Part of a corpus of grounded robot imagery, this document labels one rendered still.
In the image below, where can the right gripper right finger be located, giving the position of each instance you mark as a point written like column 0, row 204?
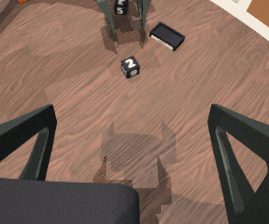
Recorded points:
column 237, row 192

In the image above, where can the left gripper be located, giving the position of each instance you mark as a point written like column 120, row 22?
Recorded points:
column 143, row 6

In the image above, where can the black number cube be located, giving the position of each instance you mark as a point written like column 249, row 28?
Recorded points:
column 130, row 67
column 121, row 7

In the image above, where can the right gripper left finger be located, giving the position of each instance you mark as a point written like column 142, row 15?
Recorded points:
column 16, row 132

